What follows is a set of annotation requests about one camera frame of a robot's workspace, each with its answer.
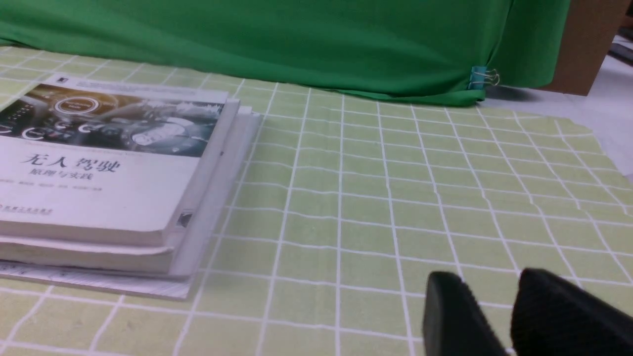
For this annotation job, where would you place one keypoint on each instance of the bottom thin white booklet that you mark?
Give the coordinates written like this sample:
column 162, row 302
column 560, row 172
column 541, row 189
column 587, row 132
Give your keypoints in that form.
column 176, row 284

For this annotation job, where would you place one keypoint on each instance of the top book self-driving cover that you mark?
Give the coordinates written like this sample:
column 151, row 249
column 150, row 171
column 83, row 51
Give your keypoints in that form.
column 103, row 162

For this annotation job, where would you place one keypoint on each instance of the middle white book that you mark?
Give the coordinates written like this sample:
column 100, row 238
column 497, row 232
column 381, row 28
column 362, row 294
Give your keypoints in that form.
column 117, row 258

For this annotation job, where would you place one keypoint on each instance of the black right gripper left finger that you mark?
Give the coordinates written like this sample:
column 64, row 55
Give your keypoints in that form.
column 453, row 322

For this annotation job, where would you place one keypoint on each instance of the brown cardboard box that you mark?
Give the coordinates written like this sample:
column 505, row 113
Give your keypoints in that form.
column 589, row 31

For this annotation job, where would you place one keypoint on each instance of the green checked tablecloth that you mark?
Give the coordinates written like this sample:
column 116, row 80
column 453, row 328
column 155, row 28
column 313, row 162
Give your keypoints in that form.
column 342, row 210

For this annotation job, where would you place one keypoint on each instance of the teal binder clip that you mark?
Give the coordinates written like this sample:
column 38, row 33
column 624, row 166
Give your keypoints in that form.
column 482, row 77

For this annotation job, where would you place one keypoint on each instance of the green backdrop cloth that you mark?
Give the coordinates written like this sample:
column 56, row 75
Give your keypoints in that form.
column 408, row 51

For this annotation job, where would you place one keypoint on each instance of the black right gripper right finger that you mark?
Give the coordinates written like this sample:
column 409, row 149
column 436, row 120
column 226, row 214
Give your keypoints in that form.
column 553, row 317

